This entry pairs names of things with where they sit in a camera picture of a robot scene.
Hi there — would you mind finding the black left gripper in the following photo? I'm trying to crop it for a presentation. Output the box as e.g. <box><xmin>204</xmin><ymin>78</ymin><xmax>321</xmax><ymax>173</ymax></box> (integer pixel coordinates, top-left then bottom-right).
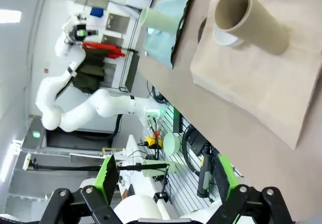
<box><xmin>68</xmin><ymin>24</ymin><xmax>90</xmax><ymax>42</ymax></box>

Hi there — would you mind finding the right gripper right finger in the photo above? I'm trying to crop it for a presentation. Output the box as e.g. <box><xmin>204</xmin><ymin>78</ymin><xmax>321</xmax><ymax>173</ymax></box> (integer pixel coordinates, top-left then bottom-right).
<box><xmin>208</xmin><ymin>155</ymin><xmax>294</xmax><ymax>224</ymax></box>

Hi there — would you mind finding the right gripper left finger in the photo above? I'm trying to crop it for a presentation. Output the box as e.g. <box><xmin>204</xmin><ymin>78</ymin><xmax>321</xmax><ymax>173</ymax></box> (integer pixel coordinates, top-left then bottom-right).
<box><xmin>45</xmin><ymin>155</ymin><xmax>126</xmax><ymax>224</ymax></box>

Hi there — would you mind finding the teal cloth mat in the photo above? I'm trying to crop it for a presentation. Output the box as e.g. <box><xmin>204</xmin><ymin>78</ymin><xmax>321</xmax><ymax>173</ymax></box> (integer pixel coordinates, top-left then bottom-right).
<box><xmin>144</xmin><ymin>0</ymin><xmax>199</xmax><ymax>70</ymax></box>

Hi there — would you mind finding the tall pale green cup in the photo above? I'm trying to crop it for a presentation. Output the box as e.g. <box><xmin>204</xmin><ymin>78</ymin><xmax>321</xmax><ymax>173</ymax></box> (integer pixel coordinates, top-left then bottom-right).
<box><xmin>140</xmin><ymin>7</ymin><xmax>181</xmax><ymax>33</ymax></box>

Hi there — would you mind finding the beige cloth mat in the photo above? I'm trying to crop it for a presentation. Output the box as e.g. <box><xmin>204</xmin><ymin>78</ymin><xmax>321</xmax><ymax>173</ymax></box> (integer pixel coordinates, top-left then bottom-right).
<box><xmin>190</xmin><ymin>0</ymin><xmax>322</xmax><ymax>151</ymax></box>

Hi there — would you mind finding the white grey bowl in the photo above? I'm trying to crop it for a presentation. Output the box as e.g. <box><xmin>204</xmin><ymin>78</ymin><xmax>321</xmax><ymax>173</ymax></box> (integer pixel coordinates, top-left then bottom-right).
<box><xmin>213</xmin><ymin>24</ymin><xmax>245</xmax><ymax>47</ymax></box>

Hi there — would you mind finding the tall beige cup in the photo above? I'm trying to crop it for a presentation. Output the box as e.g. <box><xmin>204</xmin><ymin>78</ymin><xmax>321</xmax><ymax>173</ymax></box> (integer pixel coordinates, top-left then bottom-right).
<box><xmin>214</xmin><ymin>0</ymin><xmax>290</xmax><ymax>56</ymax></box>

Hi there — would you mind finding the black handheld tool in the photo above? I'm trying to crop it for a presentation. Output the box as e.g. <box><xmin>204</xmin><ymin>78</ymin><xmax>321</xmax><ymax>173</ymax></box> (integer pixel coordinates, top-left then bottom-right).
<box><xmin>197</xmin><ymin>145</ymin><xmax>214</xmax><ymax>198</ymax></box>

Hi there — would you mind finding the red clamp tool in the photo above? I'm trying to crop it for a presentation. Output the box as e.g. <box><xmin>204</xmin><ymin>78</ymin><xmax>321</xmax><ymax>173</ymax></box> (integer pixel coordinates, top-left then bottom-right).
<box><xmin>83</xmin><ymin>41</ymin><xmax>126</xmax><ymax>58</ymax></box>

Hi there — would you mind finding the black tripod pole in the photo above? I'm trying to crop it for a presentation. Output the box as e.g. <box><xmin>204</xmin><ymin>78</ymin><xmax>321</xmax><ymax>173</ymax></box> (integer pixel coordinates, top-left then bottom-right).
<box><xmin>22</xmin><ymin>153</ymin><xmax>169</xmax><ymax>172</ymax></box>

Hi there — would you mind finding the dark green bag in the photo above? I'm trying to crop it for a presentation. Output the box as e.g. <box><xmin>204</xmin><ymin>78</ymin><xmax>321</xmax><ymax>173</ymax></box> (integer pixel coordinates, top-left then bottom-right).
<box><xmin>72</xmin><ymin>50</ymin><xmax>106</xmax><ymax>94</ymax></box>

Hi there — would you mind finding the black power adapter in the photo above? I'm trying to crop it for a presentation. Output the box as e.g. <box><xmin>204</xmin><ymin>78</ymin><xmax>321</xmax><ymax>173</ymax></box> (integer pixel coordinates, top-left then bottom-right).
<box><xmin>188</xmin><ymin>129</ymin><xmax>209</xmax><ymax>157</ymax></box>

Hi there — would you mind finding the spare pale green cup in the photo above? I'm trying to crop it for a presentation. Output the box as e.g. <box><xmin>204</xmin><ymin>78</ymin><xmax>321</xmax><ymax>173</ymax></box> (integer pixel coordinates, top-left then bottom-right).
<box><xmin>142</xmin><ymin>160</ymin><xmax>178</xmax><ymax>178</ymax></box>

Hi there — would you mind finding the yellow emergency stop box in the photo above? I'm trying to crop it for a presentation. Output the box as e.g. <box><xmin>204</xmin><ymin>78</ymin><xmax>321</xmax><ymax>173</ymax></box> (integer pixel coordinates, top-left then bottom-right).
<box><xmin>145</xmin><ymin>135</ymin><xmax>164</xmax><ymax>149</ymax></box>

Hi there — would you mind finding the spare pale green bowl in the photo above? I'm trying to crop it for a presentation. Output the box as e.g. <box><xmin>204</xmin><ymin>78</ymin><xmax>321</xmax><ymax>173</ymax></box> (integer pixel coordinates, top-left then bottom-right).
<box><xmin>163</xmin><ymin>132</ymin><xmax>182</xmax><ymax>157</ymax></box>

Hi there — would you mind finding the ceiling light panel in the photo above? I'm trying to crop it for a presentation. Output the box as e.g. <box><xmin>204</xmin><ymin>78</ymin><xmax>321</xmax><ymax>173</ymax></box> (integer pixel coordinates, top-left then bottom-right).
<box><xmin>0</xmin><ymin>10</ymin><xmax>22</xmax><ymax>23</ymax></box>

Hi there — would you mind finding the thick black base cable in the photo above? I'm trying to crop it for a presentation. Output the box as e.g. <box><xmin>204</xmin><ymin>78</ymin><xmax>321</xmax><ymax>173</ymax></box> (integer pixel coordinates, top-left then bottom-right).
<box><xmin>108</xmin><ymin>113</ymin><xmax>124</xmax><ymax>140</ymax></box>

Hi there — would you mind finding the dark brown handled tray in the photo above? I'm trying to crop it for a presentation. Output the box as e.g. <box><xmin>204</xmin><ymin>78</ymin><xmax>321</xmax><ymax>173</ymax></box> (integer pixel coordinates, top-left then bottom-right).
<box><xmin>197</xmin><ymin>17</ymin><xmax>208</xmax><ymax>43</ymax></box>

